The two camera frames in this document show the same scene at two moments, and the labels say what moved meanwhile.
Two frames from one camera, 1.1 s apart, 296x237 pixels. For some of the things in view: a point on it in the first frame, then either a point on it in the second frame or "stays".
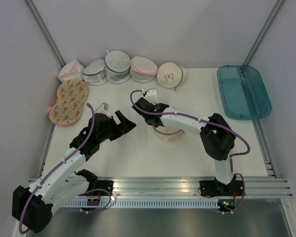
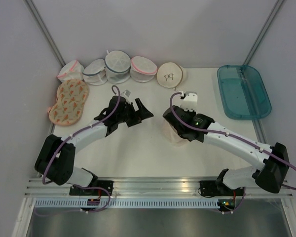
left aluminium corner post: (35, 14) stays
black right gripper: (154, 104) -> (192, 113)
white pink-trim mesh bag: (72, 70) stays
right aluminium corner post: (262, 33) stays
